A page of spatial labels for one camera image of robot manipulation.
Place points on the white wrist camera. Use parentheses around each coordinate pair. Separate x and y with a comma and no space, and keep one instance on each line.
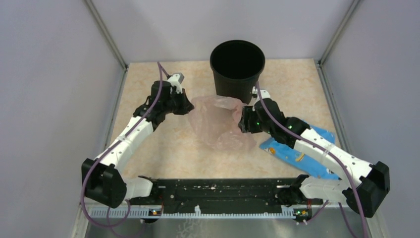
(258,94)
(176,81)

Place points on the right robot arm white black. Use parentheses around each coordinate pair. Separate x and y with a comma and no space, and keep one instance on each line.
(363,185)

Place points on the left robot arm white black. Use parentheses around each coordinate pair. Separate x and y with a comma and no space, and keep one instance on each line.
(102,178)

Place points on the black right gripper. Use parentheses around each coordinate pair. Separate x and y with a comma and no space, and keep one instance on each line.
(245,124)

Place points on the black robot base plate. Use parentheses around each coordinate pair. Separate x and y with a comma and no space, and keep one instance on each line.
(226,196)

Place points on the black plastic trash bin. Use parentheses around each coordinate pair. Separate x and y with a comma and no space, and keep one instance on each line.
(236,66)

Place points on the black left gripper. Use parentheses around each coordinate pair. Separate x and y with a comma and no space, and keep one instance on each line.
(186,105)

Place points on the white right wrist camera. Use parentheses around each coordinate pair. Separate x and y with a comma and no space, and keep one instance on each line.
(258,94)

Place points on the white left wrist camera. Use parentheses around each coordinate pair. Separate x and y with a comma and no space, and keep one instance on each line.
(176,81)

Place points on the white slotted cable duct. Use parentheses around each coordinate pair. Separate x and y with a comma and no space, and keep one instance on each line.
(150,213)

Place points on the translucent pink trash bag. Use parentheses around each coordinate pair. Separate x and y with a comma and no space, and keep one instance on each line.
(215,119)

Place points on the blue cartoon printed bag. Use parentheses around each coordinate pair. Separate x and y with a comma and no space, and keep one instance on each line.
(297,159)

